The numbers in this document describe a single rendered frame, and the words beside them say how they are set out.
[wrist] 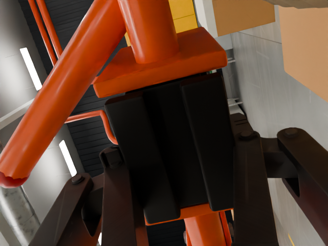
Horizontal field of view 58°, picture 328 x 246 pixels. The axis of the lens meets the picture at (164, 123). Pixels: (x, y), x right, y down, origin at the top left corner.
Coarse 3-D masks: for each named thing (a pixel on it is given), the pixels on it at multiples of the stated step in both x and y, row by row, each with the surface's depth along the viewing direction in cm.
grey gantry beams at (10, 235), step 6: (0, 216) 264; (0, 222) 263; (6, 222) 270; (0, 228) 261; (6, 228) 268; (0, 234) 261; (6, 234) 266; (12, 234) 274; (0, 240) 264; (6, 240) 265; (12, 240) 272; (18, 240) 280
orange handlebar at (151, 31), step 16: (128, 0) 12; (144, 0) 12; (160, 0) 13; (128, 16) 13; (144, 16) 13; (160, 16) 13; (128, 32) 13; (144, 32) 13; (160, 32) 13; (144, 48) 13; (160, 48) 13; (176, 48) 14; (192, 224) 17; (208, 224) 17; (224, 224) 21; (192, 240) 18; (208, 240) 18; (224, 240) 19
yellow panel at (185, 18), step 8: (168, 0) 684; (176, 0) 683; (184, 0) 683; (192, 0) 687; (176, 8) 689; (184, 8) 688; (192, 8) 688; (176, 16) 695; (184, 16) 694; (192, 16) 694; (176, 24) 701; (184, 24) 701; (192, 24) 700; (200, 24) 704; (176, 32) 707; (128, 40) 717; (216, 40) 715; (224, 40) 714; (224, 48) 721
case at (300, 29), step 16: (288, 16) 31; (304, 16) 27; (320, 16) 24; (288, 32) 32; (304, 32) 28; (320, 32) 25; (288, 48) 33; (304, 48) 29; (320, 48) 26; (288, 64) 35; (304, 64) 30; (320, 64) 26; (304, 80) 31; (320, 80) 27; (320, 96) 28
